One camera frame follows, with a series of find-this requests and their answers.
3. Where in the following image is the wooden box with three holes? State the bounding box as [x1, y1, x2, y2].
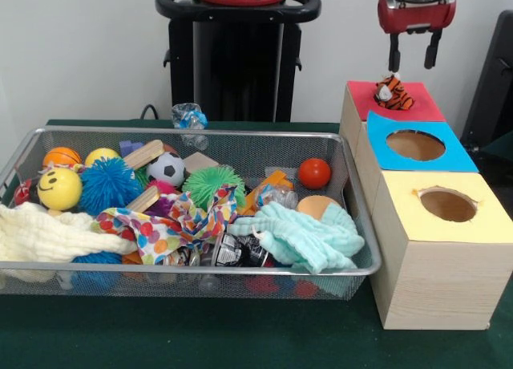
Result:
[340, 81, 513, 331]

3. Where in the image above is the shallow clear mesh bin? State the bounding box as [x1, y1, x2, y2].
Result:
[0, 125, 382, 302]

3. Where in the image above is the cream yellow cloth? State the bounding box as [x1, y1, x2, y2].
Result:
[0, 202, 137, 263]

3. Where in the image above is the large yellow ball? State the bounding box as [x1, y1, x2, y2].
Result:
[38, 167, 83, 212]

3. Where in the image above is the orange flat plastic toy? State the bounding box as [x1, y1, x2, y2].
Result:
[237, 172, 299, 217]

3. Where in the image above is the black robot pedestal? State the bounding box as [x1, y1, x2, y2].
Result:
[156, 0, 322, 123]

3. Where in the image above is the orange striped tiger plush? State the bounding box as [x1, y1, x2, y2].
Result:
[374, 75, 416, 112]

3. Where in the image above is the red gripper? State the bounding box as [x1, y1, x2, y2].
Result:
[378, 0, 457, 74]

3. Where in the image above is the crushed clear plastic bottle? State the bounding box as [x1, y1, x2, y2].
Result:
[172, 103, 209, 150]

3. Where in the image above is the orange toy basketball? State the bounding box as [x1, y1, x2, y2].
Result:
[44, 147, 83, 169]

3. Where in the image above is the black stand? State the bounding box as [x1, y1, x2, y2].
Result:
[465, 10, 513, 157]

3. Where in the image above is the mint green cloth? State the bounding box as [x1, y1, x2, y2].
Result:
[228, 201, 366, 275]

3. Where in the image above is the toy hamburger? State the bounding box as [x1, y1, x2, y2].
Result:
[297, 194, 341, 221]

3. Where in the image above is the green furry monster toy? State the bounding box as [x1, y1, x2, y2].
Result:
[182, 165, 246, 209]

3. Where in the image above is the red ball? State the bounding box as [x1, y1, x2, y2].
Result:
[299, 158, 332, 191]

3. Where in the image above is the colourful polka dot cloth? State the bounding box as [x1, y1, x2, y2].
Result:
[95, 184, 239, 266]

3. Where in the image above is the dark green table cloth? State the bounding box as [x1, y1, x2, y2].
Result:
[0, 119, 513, 369]

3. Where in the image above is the blue spiky ball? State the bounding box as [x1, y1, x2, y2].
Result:
[79, 156, 145, 217]
[72, 251, 123, 266]

